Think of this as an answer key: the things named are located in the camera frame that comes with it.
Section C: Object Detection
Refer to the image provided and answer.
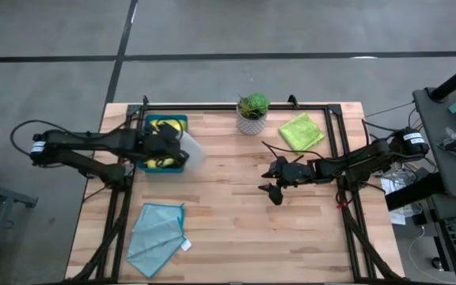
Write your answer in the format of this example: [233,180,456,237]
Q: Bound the grey side desk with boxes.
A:
[412,86,456,198]

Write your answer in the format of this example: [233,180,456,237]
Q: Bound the black desk support beam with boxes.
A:
[384,172,447,211]

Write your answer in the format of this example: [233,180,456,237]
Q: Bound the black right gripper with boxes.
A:
[257,155,317,207]

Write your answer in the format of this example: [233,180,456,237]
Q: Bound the white papers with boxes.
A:
[381,173,415,226]

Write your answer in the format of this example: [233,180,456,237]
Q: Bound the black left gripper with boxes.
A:
[136,122,192,167]

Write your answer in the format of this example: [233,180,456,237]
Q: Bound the black slanted pole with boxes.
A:
[428,55,456,103]

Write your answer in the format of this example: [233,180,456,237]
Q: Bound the black aluminium table frame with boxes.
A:
[64,94,409,285]

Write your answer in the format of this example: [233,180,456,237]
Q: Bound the teal plastic bin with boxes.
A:
[136,113,189,174]

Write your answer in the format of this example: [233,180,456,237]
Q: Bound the yellow microfiber towel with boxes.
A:
[150,118,188,134]
[144,157,176,169]

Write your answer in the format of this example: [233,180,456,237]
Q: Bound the grey waffle-weave towel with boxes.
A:
[177,130,208,174]

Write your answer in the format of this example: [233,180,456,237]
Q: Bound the lime green microfiber towel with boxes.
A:
[278,112,326,156]

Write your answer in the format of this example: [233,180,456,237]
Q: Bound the light blue teal-edged towel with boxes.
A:
[126,202,193,279]

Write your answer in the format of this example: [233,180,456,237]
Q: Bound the succulent in patterned pot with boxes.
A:
[235,91,272,136]

